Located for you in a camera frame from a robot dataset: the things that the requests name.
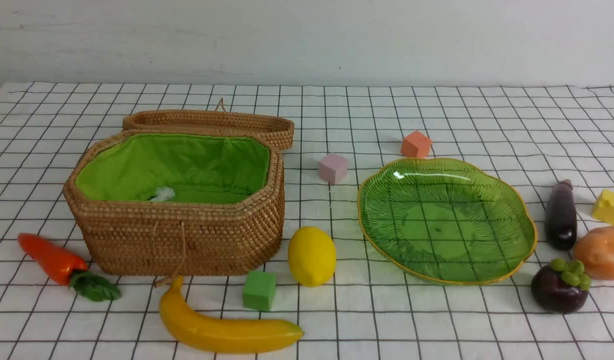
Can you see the yellow toy lemon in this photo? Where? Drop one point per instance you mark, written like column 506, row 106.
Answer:
column 311, row 256

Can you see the yellow toy banana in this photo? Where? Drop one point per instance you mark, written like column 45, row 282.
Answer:
column 223, row 335

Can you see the orange toy carrot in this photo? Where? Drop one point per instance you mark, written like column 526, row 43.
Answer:
column 68, row 269

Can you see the purple toy eggplant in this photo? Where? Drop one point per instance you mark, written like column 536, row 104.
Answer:
column 561, row 217

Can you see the dark purple toy mangosteen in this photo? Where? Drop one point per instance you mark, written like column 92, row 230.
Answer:
column 561, row 286

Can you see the brown toy potato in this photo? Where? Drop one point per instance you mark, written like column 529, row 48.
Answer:
column 596, row 252

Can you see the pink foam cube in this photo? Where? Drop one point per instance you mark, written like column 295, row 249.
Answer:
column 333, row 168

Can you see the woven rattan basket lid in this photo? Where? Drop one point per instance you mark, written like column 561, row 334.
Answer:
column 276, row 131

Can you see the woven rattan basket green lining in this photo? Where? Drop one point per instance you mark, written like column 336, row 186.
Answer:
column 179, row 202

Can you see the orange foam cube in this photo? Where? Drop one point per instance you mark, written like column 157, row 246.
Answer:
column 416, row 145

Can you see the green foam cube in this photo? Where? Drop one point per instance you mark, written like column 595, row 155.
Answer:
column 259, row 291

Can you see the green glass leaf plate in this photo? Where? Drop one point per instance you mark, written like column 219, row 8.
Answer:
column 446, row 221

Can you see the white checkered tablecloth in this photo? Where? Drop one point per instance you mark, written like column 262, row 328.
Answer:
column 528, row 137

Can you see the yellow foam cube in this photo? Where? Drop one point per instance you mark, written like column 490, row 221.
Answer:
column 603, row 208

